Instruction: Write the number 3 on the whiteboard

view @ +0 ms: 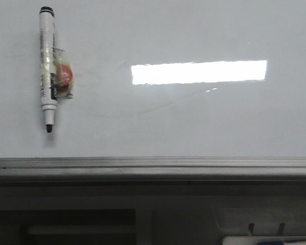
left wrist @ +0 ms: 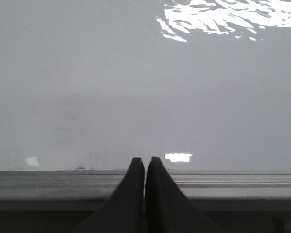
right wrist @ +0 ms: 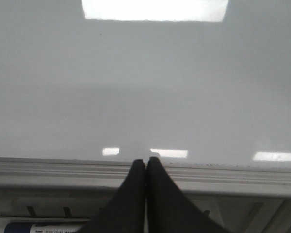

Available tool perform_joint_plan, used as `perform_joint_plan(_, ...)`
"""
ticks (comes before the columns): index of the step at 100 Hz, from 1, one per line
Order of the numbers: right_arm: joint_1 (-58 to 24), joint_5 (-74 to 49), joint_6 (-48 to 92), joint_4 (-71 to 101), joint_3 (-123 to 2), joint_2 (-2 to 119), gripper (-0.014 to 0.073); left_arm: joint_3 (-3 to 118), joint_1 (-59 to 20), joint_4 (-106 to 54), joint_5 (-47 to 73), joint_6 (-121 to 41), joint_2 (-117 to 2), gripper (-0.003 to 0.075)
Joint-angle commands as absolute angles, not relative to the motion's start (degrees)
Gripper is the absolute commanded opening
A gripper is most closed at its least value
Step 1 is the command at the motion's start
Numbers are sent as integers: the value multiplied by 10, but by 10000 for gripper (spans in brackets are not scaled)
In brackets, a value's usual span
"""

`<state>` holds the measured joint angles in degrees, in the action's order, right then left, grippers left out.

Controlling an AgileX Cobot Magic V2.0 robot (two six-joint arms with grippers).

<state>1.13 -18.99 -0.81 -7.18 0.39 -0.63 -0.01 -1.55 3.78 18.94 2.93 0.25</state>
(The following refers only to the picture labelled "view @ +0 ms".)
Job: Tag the white black whiteboard marker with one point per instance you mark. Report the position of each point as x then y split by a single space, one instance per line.
55 70

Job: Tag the white whiteboard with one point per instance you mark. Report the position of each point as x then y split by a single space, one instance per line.
162 91

